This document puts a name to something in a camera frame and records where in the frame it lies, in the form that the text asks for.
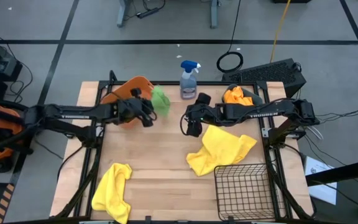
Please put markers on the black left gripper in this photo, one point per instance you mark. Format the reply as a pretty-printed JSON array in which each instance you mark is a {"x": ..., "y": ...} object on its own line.
[{"x": 129, "y": 110}]

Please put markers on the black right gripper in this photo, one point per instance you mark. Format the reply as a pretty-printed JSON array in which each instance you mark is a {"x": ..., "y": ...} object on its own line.
[{"x": 207, "y": 113}]

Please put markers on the green microfiber towel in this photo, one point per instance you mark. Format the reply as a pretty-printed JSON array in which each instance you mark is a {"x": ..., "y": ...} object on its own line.
[{"x": 160, "y": 102}]

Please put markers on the orange plastic basket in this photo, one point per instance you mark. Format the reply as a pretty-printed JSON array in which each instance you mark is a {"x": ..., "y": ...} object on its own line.
[{"x": 126, "y": 90}]

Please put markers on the yellow microfiber towel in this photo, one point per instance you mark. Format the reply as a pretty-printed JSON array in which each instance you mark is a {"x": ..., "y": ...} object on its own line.
[
  {"x": 219, "y": 149},
  {"x": 110, "y": 193}
]

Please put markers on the large orange microfiber towel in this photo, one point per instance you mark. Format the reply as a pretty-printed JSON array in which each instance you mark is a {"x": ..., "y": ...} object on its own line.
[{"x": 232, "y": 95}]

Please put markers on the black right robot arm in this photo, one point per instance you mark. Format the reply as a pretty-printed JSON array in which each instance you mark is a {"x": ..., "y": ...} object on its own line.
[{"x": 259, "y": 112}]

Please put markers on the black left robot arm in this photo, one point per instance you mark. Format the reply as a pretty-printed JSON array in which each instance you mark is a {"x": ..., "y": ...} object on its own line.
[{"x": 73, "y": 112}]

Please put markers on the blue-capped spray bottle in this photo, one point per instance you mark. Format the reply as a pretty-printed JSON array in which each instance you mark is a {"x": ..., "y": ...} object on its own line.
[{"x": 188, "y": 87}]

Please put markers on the teal plastic basket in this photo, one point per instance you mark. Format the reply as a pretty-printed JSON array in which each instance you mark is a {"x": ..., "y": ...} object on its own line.
[{"x": 255, "y": 95}]

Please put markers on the black computer tower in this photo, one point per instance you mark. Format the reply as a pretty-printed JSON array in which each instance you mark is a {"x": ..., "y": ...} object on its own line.
[{"x": 269, "y": 73}]

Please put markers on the black power strip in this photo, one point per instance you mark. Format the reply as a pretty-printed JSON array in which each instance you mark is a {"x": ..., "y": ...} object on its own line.
[{"x": 148, "y": 13}]

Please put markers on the grey desk leg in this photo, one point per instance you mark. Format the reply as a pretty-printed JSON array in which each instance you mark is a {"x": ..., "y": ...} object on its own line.
[
  {"x": 122, "y": 15},
  {"x": 213, "y": 15}
]

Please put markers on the white paper sheet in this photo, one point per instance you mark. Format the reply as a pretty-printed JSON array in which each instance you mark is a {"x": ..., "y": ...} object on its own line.
[{"x": 314, "y": 165}]

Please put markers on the orange black shop vacuum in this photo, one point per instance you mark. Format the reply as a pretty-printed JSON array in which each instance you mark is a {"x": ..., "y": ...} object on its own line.
[{"x": 2, "y": 124}]

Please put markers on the black metal beam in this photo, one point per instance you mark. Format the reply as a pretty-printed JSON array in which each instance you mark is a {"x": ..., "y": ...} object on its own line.
[{"x": 346, "y": 171}]

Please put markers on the orange black hazard tape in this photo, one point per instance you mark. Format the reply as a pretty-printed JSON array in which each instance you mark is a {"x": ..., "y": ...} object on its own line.
[{"x": 3, "y": 202}]

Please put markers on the black aluminium table frame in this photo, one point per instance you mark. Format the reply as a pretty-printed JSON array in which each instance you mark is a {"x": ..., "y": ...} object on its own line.
[{"x": 172, "y": 83}]

